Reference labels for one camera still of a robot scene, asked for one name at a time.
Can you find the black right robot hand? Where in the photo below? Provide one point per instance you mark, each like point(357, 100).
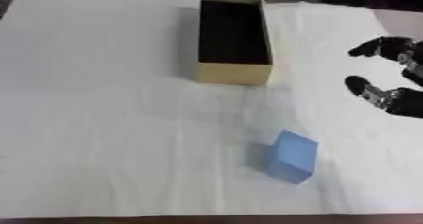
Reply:
point(406, 100)

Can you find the tan cardboard box black inside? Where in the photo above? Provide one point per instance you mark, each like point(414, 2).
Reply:
point(234, 38)

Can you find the blue cube block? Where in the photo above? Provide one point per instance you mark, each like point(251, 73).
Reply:
point(292, 158)

